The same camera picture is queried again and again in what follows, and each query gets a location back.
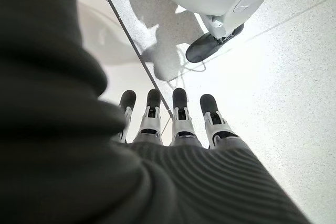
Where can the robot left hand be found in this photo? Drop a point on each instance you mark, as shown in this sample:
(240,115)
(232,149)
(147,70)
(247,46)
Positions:
(131,176)

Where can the wide white cabinet door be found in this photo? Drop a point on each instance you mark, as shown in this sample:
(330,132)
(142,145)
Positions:
(110,32)

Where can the black robot foot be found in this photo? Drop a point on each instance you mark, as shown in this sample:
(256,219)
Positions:
(202,47)

